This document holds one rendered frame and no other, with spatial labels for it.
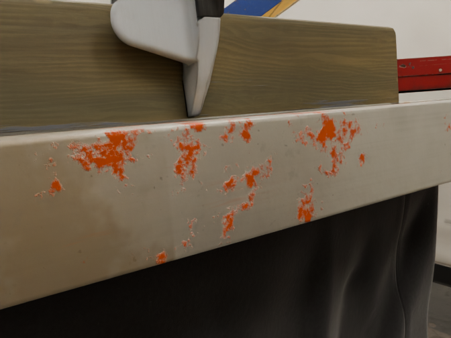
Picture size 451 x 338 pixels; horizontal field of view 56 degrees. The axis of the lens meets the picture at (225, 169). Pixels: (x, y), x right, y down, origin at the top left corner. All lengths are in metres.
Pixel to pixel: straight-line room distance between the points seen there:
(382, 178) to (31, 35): 0.17
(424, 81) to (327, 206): 1.21
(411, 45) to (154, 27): 2.33
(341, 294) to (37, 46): 0.25
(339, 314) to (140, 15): 0.25
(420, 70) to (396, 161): 1.17
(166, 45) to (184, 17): 0.02
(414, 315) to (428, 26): 2.16
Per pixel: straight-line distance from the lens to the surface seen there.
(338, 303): 0.33
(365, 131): 0.17
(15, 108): 0.23
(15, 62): 0.23
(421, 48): 2.50
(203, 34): 0.24
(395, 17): 2.60
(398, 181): 0.19
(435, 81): 1.38
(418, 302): 0.41
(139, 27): 0.23
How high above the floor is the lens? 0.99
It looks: 8 degrees down
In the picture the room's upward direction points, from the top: 4 degrees counter-clockwise
